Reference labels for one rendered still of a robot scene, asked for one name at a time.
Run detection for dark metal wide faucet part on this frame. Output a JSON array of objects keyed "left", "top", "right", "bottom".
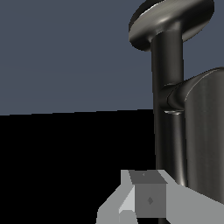
[{"left": 158, "top": 66, "right": 224, "bottom": 205}]

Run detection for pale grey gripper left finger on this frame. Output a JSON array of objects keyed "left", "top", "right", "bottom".
[{"left": 95, "top": 169, "right": 151, "bottom": 224}]

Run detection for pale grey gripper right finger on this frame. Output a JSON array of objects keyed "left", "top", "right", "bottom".
[{"left": 149, "top": 169, "right": 224, "bottom": 224}]

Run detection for dark metal door handle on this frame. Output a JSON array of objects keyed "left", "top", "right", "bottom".
[{"left": 128, "top": 0, "right": 216, "bottom": 188}]

